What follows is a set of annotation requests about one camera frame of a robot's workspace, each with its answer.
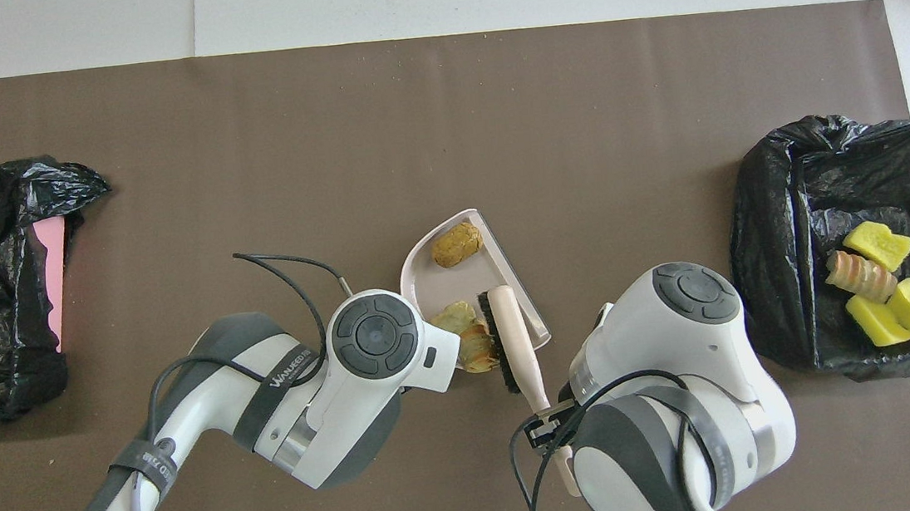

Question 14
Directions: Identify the beige hand brush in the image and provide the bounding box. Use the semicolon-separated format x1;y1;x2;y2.
476;280;581;504

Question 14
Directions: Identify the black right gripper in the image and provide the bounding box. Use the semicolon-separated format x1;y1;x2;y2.
520;381;587;450

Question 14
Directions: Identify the notched yellow sponge piece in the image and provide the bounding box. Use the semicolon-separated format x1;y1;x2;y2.
842;218;910;275

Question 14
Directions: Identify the orange striped toy croissant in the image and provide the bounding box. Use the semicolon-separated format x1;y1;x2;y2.
456;322;502;375

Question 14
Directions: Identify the beige plastic dustpan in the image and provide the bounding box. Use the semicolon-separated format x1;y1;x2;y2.
393;202;553;377

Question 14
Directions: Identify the beige striped toy bread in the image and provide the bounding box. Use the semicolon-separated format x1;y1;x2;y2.
824;245;898;308

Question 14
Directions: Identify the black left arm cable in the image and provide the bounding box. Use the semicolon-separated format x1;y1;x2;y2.
110;243;376;511

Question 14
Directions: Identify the brown table mat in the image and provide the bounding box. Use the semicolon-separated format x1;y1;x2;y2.
0;0;910;511

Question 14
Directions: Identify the black bag lined trash bin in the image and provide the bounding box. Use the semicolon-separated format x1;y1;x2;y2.
716;106;910;394

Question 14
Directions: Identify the brown toy bread chunk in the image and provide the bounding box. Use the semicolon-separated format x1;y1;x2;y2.
429;219;487;270

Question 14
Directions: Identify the pink plastic bin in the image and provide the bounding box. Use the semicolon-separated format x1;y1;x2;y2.
30;214;79;355

